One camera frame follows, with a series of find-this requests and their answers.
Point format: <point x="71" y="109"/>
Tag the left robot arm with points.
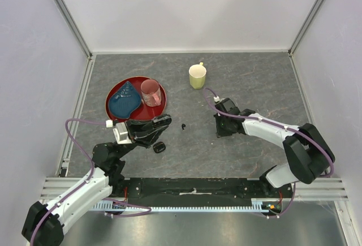
<point x="46" y="224"/>

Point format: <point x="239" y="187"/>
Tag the yellow ceramic mug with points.
<point x="197" y="75"/>

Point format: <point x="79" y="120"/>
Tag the right aluminium frame post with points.
<point x="316" y="7"/>

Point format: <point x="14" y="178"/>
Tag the left aluminium frame post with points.
<point x="73" y="27"/>

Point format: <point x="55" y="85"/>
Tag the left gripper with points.
<point x="133" y="126"/>

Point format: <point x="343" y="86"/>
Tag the blue teardrop plate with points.
<point x="124" y="101"/>

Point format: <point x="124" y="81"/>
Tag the red round tray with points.
<point x="143" y="112"/>

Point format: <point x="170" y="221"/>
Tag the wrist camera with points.
<point x="225" y="105"/>
<point x="120" y="132"/>

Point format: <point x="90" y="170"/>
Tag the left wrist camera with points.
<point x="120" y="132"/>

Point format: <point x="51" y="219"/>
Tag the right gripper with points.
<point x="220" y="132"/>

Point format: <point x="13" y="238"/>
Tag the slotted cable duct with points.
<point x="255" y="207"/>

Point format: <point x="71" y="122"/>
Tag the black charging case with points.
<point x="159" y="147"/>
<point x="162" y="120"/>

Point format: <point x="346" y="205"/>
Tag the pink glass mug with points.
<point x="151" y="92"/>

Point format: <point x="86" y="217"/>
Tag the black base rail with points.
<point x="191" y="192"/>

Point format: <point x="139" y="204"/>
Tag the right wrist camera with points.
<point x="225" y="105"/>

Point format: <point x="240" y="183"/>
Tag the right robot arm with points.
<point x="308" y="155"/>

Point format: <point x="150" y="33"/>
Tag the aluminium frame post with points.
<point x="316" y="7"/>
<point x="73" y="27"/>

